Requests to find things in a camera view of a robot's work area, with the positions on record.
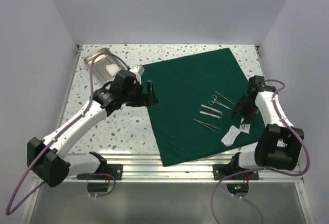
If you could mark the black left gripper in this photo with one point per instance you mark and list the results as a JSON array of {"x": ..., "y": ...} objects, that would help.
[{"x": 146, "y": 99}]

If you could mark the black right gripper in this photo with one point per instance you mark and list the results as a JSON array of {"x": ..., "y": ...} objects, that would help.
[{"x": 248, "y": 117}]

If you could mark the white green sachet packet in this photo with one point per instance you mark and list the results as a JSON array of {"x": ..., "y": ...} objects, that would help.
[{"x": 245, "y": 128}]

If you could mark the steel hemostat scissors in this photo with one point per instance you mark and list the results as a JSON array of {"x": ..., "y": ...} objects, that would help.
[{"x": 215, "y": 101}]

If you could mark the white blue sachet packet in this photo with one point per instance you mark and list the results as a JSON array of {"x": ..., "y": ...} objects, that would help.
[{"x": 229, "y": 138}]

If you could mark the white gauze pad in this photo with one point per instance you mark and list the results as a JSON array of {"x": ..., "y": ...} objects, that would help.
[{"x": 112, "y": 69}]

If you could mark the stainless steel tray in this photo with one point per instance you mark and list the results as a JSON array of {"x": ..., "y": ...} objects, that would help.
[{"x": 101, "y": 58}]

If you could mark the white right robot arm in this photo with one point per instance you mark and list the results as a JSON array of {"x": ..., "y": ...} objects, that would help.
[{"x": 279, "y": 145}]

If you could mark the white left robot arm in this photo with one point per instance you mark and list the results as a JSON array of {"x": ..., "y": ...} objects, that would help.
[{"x": 48, "y": 158}]

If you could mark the green surgical cloth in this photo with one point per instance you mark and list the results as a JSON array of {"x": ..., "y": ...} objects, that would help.
[{"x": 181, "y": 85}]

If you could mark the long thin steel forceps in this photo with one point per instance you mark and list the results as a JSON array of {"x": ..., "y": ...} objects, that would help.
[{"x": 226, "y": 98}]

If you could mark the flat steel forceps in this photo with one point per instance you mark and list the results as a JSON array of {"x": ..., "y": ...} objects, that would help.
[
  {"x": 211, "y": 115},
  {"x": 212, "y": 109}
]

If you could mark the thin steel tweezers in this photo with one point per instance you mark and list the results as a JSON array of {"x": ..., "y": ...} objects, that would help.
[{"x": 208, "y": 126}]

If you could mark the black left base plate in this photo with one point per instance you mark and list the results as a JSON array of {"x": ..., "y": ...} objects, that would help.
[{"x": 115, "y": 170}]

